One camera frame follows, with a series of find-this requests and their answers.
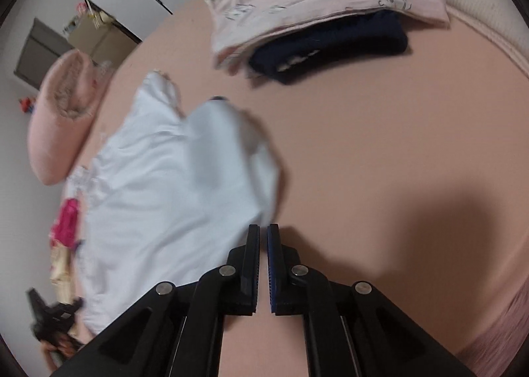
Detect white t-shirt navy collar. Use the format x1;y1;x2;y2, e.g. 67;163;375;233
76;72;280;334

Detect person's left hand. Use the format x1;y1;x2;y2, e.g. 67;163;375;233
40;333;82;372

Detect magenta and cream garment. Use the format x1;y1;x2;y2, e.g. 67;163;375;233
49;197;80;304

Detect rolled pink blanket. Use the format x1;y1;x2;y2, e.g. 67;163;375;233
28;50;113;185

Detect red blue plush toy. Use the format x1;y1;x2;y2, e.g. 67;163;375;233
18;97;36;114

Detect dark grey door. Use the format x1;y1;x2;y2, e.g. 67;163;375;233
14;18;73;91

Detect cardboard box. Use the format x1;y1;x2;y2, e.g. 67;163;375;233
66;14;141;69

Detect dark navy folded garment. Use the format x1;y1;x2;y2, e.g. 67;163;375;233
247;10;408;84

